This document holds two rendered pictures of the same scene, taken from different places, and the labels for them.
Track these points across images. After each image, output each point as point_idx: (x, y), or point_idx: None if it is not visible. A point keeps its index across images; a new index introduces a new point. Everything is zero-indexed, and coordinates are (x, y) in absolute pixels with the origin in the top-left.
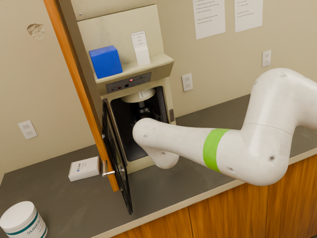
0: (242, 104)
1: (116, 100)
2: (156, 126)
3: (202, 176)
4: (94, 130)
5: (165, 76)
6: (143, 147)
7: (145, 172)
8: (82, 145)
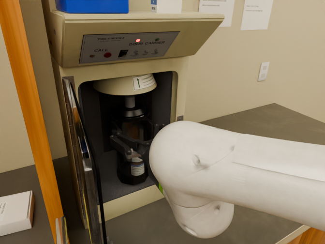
0: (238, 122)
1: (81, 92)
2: (240, 142)
3: (225, 232)
4: (38, 143)
5: (190, 52)
6: (178, 193)
7: (123, 223)
8: (0, 167)
